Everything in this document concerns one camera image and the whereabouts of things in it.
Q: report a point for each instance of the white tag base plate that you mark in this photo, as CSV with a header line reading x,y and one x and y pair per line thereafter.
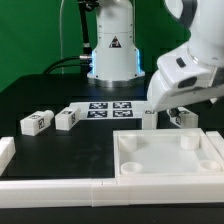
x,y
110,110

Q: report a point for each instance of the white square tabletop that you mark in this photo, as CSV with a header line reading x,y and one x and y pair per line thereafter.
x,y
164,152

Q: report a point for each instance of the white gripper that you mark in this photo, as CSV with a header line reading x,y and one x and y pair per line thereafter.
x,y
161,96

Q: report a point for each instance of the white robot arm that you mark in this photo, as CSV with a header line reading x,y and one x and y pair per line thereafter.
x,y
116,60

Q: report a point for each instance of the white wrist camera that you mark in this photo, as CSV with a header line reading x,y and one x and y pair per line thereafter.
x,y
182,70

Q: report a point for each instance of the white fence frame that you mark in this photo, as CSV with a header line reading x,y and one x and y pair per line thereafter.
x,y
127,190

